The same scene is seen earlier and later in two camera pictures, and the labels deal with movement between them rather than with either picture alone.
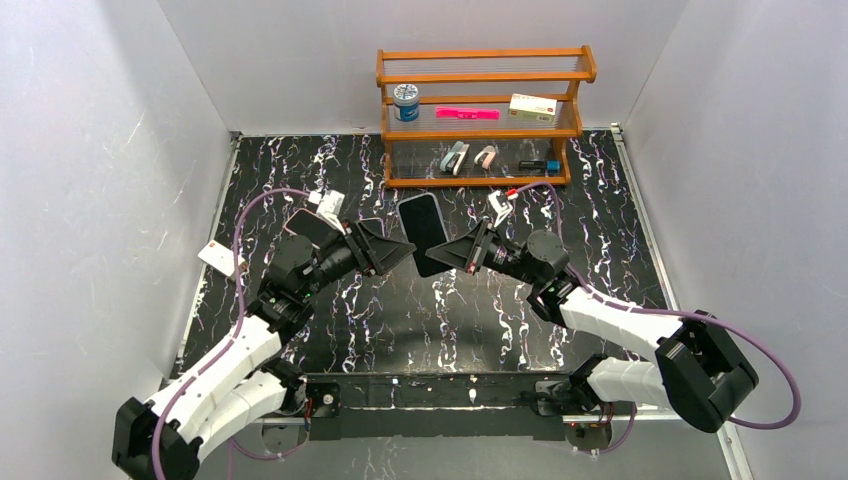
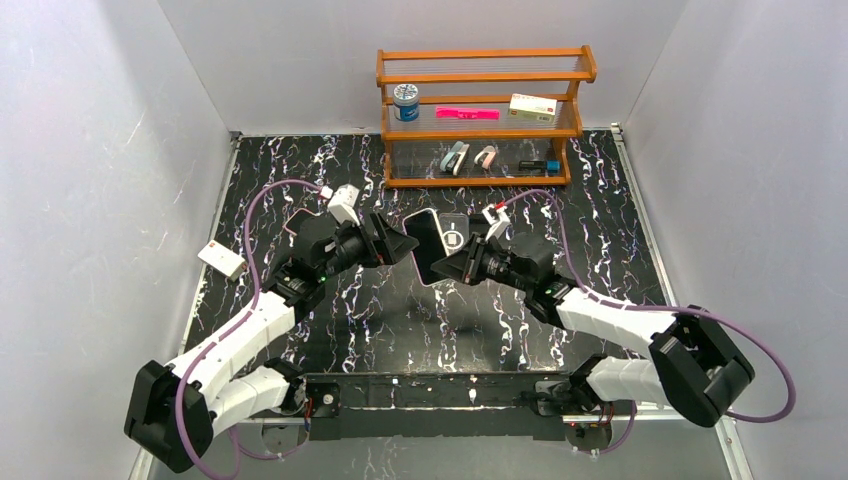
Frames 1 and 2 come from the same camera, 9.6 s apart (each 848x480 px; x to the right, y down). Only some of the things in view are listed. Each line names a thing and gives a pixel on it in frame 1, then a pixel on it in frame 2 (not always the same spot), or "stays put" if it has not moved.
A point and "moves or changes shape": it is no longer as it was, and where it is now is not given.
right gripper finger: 463,251 -> 464,264
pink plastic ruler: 468,114 stays put
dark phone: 424,228 moves or changes shape
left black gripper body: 365,246 stays put
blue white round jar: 406,102 stays put
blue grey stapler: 454,157 stays put
